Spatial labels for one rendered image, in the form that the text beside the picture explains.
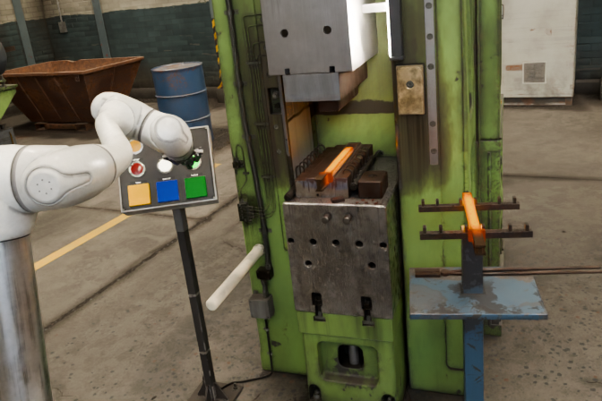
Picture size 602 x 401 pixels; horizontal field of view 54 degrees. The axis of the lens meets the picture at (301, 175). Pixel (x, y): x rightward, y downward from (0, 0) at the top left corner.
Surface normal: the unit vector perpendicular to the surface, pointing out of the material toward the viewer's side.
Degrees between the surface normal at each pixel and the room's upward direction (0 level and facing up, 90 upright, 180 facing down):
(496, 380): 0
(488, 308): 0
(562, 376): 0
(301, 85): 90
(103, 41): 90
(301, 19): 90
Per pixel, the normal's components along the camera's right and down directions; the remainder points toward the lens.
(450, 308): -0.11, -0.94
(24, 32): 0.90, 0.05
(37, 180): 0.07, 0.23
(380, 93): -0.32, 0.33
